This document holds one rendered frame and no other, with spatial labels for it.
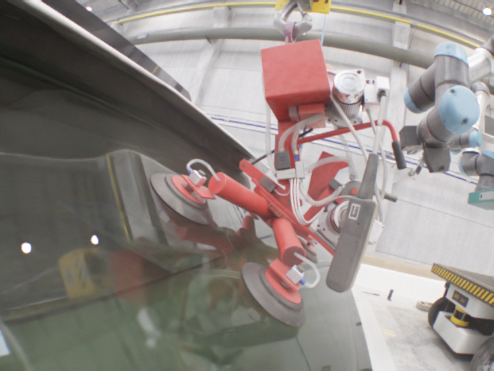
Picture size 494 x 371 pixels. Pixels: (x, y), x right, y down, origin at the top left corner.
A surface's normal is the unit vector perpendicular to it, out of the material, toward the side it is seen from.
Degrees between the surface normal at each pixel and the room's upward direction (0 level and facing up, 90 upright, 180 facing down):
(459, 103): 90
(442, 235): 90
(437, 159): 90
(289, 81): 90
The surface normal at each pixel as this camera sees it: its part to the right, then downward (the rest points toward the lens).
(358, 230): -0.78, -0.23
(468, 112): -0.31, -0.11
